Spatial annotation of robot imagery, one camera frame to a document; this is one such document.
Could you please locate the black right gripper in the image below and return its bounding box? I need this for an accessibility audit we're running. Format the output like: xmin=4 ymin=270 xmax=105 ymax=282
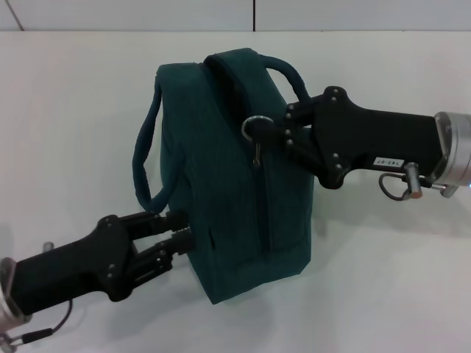
xmin=249 ymin=86 xmax=448 ymax=190

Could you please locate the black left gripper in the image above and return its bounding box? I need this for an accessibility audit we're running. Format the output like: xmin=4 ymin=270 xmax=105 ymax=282
xmin=7 ymin=209 xmax=195 ymax=318

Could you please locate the dark teal fabric lunch bag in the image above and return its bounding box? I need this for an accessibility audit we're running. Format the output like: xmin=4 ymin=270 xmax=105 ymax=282
xmin=131 ymin=47 xmax=316 ymax=306

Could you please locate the grey right arm cable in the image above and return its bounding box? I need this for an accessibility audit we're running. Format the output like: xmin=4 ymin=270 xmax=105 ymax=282
xmin=378 ymin=161 xmax=461 ymax=202

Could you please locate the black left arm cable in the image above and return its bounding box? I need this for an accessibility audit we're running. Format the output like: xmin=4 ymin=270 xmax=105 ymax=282
xmin=0 ymin=299 xmax=74 ymax=347

